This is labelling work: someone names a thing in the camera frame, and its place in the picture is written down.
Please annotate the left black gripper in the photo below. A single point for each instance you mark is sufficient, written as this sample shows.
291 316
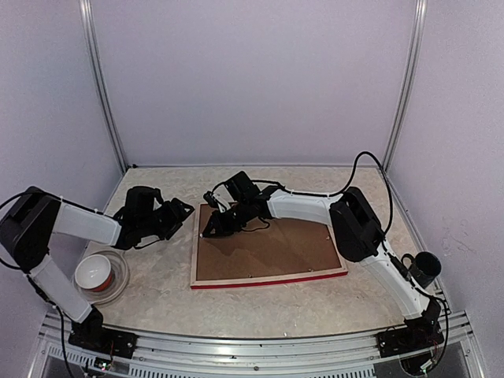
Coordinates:
176 216

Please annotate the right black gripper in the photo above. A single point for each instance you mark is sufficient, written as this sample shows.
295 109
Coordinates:
220 228

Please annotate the brown backing board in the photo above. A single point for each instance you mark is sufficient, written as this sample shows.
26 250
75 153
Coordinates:
267 248

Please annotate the red wooden picture frame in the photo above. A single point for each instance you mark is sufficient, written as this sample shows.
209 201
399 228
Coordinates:
267 281

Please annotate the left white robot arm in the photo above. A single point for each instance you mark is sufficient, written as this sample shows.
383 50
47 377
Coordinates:
35 216

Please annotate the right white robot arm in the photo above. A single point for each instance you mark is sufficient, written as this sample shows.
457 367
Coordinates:
359 238

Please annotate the white red bowl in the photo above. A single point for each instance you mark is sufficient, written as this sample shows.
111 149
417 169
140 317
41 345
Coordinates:
94 273

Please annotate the dark green mug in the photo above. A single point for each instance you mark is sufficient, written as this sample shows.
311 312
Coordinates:
423 267

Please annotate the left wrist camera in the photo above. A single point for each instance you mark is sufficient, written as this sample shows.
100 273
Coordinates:
140 201

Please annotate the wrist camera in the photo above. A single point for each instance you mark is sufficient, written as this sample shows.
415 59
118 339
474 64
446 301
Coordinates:
140 201
240 187

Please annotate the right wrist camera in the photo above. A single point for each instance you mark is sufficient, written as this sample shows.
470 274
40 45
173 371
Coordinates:
240 187

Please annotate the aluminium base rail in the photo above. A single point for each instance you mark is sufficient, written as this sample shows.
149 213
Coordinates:
158 354

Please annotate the left aluminium post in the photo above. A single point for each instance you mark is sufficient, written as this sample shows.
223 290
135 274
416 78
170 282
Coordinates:
86 14

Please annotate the aluminium post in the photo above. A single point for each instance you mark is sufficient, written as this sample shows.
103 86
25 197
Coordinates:
421 7
86 14

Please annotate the right aluminium post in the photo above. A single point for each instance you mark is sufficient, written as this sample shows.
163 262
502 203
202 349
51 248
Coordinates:
421 7

